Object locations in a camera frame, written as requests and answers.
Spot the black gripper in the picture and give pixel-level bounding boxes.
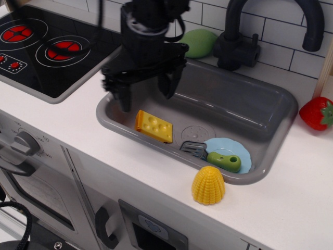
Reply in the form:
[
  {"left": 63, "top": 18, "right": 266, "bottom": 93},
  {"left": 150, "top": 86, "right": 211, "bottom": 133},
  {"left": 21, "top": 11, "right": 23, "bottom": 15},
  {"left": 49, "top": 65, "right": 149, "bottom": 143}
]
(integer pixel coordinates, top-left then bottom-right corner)
[{"left": 102, "top": 23, "right": 189, "bottom": 113}]

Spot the green handled grey spatula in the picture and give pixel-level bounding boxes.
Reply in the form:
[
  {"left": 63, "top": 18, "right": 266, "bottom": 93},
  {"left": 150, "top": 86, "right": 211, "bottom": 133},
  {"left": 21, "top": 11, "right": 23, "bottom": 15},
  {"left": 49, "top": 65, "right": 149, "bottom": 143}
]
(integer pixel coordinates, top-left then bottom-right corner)
[{"left": 180, "top": 141, "right": 241, "bottom": 173}]

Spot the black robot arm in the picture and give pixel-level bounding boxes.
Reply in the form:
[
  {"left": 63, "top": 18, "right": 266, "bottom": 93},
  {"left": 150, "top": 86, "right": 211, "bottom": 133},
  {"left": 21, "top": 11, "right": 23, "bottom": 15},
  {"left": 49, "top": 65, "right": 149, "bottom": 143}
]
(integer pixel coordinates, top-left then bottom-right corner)
[{"left": 102, "top": 1, "right": 189, "bottom": 112}]

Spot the grey plastic sink basin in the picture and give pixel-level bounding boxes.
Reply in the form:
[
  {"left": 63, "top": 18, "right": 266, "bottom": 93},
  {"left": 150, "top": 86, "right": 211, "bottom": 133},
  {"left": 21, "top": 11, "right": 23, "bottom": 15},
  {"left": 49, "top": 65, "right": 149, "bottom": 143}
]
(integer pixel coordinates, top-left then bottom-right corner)
[{"left": 96, "top": 59, "right": 298, "bottom": 185}]

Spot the light blue plate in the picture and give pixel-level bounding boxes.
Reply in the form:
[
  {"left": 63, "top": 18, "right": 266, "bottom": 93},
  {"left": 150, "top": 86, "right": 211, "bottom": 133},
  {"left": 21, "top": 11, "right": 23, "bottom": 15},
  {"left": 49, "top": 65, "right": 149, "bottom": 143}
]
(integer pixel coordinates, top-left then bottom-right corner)
[{"left": 204, "top": 138, "right": 252, "bottom": 174}]

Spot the yellow toy cheese wedge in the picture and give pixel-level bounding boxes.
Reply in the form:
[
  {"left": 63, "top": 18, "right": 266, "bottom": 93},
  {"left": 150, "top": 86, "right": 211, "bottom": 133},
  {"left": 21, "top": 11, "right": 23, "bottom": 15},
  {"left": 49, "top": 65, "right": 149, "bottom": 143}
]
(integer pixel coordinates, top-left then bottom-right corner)
[{"left": 135, "top": 110, "right": 173, "bottom": 143}]

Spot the green toy lime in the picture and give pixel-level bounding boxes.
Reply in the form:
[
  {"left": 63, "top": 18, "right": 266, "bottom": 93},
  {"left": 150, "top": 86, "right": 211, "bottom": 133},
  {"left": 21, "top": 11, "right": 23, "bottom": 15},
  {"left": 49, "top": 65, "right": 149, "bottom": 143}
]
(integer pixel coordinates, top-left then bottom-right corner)
[{"left": 179, "top": 29, "right": 217, "bottom": 59}]

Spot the black toy faucet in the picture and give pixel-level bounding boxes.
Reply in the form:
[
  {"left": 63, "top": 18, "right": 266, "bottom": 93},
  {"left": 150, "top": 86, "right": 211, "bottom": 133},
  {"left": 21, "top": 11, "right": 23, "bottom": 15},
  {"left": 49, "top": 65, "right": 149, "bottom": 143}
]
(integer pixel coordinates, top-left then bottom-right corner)
[{"left": 213, "top": 0, "right": 325, "bottom": 71}]

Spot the black toy stovetop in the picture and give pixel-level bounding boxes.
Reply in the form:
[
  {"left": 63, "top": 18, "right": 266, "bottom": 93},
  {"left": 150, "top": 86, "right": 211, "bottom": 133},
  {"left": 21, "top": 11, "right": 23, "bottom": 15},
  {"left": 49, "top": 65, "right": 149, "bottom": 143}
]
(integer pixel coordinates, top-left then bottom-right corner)
[{"left": 1, "top": 5, "right": 121, "bottom": 104}]

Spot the yellow toy corn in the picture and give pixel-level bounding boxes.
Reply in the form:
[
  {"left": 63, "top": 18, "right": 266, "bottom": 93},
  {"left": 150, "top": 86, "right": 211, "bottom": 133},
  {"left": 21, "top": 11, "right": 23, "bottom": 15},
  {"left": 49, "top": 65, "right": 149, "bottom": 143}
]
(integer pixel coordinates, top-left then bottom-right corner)
[{"left": 191, "top": 166, "right": 225, "bottom": 205}]

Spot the grey oven knob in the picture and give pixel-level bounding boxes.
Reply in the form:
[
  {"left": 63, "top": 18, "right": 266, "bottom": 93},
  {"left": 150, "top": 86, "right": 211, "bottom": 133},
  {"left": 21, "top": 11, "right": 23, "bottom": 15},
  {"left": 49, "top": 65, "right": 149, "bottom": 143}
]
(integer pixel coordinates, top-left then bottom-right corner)
[{"left": 10, "top": 131, "right": 41, "bottom": 156}]

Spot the grey toy oven door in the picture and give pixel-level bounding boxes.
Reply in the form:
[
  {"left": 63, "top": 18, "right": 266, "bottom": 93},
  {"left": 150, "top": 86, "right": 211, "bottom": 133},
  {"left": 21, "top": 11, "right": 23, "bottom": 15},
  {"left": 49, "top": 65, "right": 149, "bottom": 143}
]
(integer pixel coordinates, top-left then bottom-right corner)
[{"left": 0, "top": 166, "right": 79, "bottom": 235}]

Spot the grey dishwasher panel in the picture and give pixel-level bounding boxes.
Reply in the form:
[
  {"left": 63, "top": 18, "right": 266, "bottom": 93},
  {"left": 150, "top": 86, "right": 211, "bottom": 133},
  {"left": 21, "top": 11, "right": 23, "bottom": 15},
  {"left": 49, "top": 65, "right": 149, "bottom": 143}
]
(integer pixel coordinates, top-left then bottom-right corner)
[{"left": 118, "top": 199, "right": 188, "bottom": 250}]

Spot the red toy strawberry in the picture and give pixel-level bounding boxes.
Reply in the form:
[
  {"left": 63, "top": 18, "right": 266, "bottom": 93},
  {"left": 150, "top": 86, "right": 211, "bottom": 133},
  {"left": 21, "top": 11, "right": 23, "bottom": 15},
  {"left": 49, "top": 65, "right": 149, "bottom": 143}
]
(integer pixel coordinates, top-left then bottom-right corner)
[{"left": 299, "top": 96, "right": 332, "bottom": 131}]

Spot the dark grey cabinet handle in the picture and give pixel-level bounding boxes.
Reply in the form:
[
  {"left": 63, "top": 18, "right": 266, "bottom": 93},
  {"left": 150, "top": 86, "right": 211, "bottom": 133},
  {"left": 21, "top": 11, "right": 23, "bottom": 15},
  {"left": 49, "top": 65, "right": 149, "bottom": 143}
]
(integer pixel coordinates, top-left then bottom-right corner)
[{"left": 95, "top": 207, "right": 119, "bottom": 249}]

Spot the grey oven door handle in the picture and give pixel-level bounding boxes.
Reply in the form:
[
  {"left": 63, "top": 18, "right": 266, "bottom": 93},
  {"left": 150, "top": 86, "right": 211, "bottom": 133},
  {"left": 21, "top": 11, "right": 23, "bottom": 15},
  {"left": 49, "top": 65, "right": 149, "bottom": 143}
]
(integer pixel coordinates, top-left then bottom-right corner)
[{"left": 1, "top": 155, "right": 36, "bottom": 177}]

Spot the black braided cable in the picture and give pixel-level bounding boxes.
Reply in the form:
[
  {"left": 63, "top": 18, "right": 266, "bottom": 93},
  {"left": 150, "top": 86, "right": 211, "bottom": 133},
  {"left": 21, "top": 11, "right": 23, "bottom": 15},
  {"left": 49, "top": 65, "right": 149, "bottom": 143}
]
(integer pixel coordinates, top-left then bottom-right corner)
[{"left": 0, "top": 201, "right": 33, "bottom": 250}]

